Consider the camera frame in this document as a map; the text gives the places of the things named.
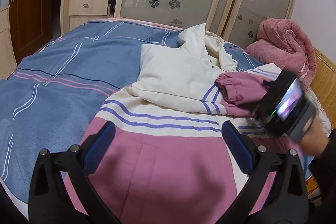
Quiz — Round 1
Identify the pink and cream hooded jacket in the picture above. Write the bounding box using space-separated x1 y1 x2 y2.
63 23 292 224

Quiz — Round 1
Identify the person's right hand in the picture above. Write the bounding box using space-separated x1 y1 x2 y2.
299 118 330 157

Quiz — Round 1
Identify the yellow red shopping bag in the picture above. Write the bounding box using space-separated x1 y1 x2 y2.
305 176 321 198

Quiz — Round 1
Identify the floral cream blanket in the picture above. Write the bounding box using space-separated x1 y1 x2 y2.
305 88 332 136

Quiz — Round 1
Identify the wooden headboard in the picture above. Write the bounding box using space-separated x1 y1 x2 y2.
311 48 336 128

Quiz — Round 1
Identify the rolled pink quilt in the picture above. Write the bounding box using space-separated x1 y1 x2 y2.
245 18 317 89

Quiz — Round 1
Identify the blue striped bed sheet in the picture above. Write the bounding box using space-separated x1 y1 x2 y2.
0 19 266 204

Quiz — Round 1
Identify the light wooden side cabinet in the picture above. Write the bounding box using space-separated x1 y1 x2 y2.
0 8 17 79

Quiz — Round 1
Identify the brown wooden door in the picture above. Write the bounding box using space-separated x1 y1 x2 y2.
9 0 52 63

